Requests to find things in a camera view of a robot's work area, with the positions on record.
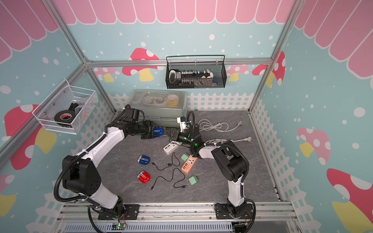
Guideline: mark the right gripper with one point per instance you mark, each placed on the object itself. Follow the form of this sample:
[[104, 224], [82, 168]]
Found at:
[[176, 135]]

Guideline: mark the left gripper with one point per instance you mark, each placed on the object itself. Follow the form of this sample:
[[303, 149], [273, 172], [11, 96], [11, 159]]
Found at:
[[149, 124]]

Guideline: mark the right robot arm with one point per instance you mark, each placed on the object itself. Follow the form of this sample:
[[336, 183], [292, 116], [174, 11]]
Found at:
[[230, 160]]

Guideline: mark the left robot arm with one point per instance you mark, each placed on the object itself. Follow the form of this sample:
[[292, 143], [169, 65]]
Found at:
[[80, 179]]

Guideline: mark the white power strip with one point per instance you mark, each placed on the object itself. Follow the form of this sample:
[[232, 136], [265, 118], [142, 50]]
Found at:
[[171, 147]]

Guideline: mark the green adapter beside orange strip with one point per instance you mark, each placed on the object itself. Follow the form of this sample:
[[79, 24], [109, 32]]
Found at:
[[184, 157]]

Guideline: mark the green translucent storage box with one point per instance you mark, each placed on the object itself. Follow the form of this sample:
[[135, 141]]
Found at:
[[162, 107]]

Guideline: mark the orange power strip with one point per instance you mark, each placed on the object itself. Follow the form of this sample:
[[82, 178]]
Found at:
[[188, 165]]

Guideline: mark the green adapter front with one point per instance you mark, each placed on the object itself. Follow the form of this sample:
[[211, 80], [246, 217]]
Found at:
[[193, 180]]

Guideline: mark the black tape roll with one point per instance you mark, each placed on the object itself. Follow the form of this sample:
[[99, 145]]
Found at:
[[65, 118]]

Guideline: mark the black wire mesh basket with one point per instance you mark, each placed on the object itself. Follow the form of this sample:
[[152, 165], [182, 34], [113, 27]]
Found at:
[[195, 71]]

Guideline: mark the white wire basket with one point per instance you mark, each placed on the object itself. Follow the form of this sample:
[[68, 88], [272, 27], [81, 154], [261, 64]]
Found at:
[[66, 97]]

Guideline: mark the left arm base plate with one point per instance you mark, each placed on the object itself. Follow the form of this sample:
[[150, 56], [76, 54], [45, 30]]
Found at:
[[122, 212]]

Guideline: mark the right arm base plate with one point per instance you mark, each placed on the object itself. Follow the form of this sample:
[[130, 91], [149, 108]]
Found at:
[[228, 211]]

